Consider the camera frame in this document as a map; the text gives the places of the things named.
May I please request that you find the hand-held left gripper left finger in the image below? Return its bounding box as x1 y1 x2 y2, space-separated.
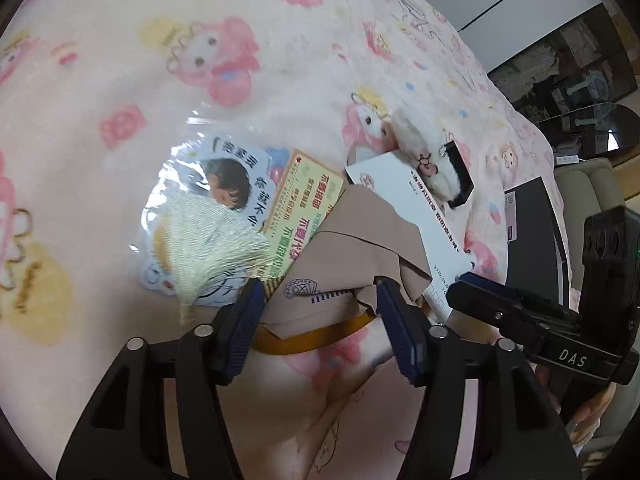
55 279 267 480

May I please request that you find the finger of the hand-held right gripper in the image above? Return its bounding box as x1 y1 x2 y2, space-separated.
446 271 582 357

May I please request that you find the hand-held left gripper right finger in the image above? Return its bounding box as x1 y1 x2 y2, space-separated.
376 279 584 480

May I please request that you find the large black box container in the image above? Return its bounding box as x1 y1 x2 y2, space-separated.
502 176 571 307

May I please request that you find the brown paper envelope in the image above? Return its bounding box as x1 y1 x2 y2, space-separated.
255 185 433 341

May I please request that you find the person's right hand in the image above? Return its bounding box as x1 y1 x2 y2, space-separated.
534 364 619 443

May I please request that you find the orange ribbon band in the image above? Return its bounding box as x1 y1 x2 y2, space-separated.
252 310 376 356

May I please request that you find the pale green tassel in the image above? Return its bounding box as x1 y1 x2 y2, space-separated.
165 192 273 323

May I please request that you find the white paper envelope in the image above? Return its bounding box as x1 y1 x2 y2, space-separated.
345 152 476 323

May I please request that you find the grey sofa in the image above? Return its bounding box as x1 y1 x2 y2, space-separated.
552 157 640 466

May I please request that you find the small black box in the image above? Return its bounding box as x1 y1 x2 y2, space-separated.
440 140 476 208

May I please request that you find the green and orange card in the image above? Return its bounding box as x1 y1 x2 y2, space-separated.
260 149 346 301

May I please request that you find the clear bag with photo card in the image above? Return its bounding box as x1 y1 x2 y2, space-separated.
127 115 281 308

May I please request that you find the glass table top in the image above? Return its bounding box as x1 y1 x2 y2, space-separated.
542 102 640 161

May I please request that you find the white plush sheep toy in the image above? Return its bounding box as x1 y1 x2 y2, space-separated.
387 105 463 203

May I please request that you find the pink cartoon printed blanket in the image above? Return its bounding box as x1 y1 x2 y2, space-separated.
0 0 576 480

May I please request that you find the dark glass display cabinet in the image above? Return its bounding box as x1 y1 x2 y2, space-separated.
487 2 636 121

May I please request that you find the white cabinet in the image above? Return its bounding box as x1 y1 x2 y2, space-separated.
417 0 608 78

